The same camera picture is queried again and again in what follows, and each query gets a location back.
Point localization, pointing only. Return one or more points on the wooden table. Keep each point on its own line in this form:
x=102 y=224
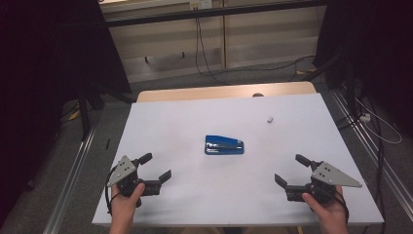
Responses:
x=211 y=92

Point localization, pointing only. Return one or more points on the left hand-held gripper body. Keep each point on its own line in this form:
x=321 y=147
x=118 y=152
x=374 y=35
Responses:
x=125 y=170

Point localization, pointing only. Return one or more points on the black curtain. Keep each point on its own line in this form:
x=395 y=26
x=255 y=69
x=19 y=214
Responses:
x=383 y=48
x=39 y=81

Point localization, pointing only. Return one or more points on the person's right hand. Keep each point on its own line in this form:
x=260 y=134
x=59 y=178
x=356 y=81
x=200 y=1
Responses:
x=331 y=213

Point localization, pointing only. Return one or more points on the white table board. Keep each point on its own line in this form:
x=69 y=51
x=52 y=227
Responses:
x=201 y=195

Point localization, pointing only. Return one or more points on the aluminium floor rail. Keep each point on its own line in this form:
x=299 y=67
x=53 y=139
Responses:
x=69 y=182
x=373 y=152

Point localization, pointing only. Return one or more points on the white wall socket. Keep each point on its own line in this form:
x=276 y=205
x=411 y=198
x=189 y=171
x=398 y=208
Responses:
x=201 y=4

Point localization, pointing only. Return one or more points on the yellow floor tape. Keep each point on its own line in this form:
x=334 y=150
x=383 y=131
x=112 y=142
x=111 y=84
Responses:
x=74 y=115
x=307 y=70

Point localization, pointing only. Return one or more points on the black stand leg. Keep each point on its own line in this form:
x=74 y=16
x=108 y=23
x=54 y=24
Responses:
x=85 y=117
x=321 y=68

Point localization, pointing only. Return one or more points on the small black floor object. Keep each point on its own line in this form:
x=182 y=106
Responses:
x=107 y=144

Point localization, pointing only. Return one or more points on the blue stapler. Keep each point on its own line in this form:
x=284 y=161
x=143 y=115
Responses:
x=224 y=144

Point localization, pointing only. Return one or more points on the person's left hand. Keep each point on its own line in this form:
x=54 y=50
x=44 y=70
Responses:
x=123 y=208

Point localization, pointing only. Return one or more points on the white power strip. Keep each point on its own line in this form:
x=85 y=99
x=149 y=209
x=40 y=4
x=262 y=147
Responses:
x=365 y=117

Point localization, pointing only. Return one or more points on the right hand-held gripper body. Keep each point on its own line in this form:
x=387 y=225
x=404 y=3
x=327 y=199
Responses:
x=334 y=177

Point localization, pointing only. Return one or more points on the black horizontal bar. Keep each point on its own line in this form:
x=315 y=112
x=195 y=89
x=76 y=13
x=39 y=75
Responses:
x=211 y=13

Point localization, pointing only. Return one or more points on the dark round table grommet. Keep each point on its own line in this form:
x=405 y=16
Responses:
x=258 y=95

